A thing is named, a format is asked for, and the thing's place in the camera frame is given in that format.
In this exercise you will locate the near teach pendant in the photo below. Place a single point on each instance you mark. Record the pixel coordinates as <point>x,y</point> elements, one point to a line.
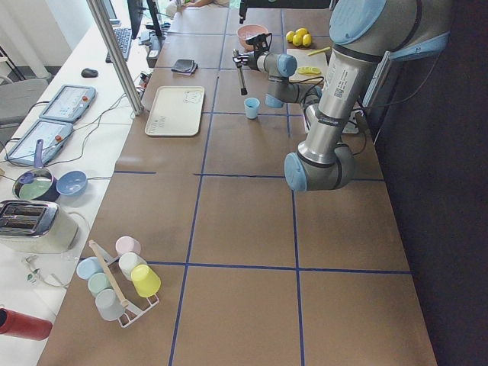
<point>54,135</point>

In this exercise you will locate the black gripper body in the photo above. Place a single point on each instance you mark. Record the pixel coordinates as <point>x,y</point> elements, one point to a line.
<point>242,15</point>
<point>252,60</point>

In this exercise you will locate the black monitor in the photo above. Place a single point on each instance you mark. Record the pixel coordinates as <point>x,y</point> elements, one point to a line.
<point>136,10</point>

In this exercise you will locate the green cup on rack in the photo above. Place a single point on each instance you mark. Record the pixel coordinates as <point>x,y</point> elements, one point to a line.
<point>97,283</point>

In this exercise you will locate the teach pendant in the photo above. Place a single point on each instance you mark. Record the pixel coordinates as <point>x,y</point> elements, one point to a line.
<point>69,103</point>
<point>54,135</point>

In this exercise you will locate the grey cup on rack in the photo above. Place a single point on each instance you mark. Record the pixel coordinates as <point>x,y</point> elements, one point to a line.
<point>108,305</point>

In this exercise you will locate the pink cup on rack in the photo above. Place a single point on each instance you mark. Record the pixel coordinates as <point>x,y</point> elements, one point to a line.
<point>127,244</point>

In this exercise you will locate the light blue plastic cup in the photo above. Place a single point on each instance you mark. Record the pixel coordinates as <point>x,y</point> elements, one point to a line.
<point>252,106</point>

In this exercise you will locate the black computer mouse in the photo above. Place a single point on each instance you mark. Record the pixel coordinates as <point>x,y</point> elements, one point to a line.
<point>89,73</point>

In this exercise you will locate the cream steel toaster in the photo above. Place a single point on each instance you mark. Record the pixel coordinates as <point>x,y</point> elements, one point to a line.
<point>39,227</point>

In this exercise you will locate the far teach pendant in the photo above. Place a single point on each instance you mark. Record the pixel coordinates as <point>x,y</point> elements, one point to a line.
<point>69,103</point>

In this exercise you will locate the yellow cup on rack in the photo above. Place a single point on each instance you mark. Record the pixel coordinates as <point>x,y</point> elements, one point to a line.
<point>146,282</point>

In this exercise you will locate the white wire cup rack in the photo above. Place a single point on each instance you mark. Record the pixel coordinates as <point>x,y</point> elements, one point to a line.
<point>132,310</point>

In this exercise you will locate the grey folded cloth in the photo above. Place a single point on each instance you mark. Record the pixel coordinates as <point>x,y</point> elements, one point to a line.
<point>184,66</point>

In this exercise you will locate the steel muddler black tip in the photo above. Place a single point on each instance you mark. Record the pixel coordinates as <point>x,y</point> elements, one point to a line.
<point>242,84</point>

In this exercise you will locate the aluminium frame post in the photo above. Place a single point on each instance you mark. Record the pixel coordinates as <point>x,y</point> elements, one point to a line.
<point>102,21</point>

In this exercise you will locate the blue cup on rack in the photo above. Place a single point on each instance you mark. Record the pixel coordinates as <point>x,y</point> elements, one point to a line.
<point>88,267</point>

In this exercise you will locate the white cup on rack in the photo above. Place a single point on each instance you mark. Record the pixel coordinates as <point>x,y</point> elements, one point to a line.
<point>128,261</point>

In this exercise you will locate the cream bear tray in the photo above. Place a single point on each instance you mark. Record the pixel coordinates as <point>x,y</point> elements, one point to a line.
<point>176,111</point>

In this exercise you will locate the pink bowl of ice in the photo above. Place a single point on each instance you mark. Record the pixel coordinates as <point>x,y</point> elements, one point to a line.
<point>247,31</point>

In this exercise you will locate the lemon slices row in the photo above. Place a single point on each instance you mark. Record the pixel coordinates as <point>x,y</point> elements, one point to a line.
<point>308,70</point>

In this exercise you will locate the blue saucepan with handle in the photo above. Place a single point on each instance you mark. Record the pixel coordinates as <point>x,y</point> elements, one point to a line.
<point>37,184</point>

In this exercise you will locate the black keyboard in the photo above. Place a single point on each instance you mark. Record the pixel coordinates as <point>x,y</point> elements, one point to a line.
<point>124,40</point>

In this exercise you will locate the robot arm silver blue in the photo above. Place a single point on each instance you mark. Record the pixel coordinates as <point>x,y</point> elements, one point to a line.
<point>361,33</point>

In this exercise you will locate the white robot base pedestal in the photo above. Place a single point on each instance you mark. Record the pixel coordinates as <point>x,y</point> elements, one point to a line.
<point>355,124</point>

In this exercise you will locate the yellow plastic knife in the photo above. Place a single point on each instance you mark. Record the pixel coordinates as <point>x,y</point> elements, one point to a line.
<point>314,52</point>

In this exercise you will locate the whole lemon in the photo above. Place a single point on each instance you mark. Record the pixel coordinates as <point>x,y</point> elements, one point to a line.
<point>297,40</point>
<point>290,36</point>
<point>307,40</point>

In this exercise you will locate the red bottle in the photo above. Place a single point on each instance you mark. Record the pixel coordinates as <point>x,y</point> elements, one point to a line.
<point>24,326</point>

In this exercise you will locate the blue bowl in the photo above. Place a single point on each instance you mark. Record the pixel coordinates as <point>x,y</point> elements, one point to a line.
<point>72,184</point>

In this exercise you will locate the wooden cutting board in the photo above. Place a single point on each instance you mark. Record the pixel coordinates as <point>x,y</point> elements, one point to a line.
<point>318,60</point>

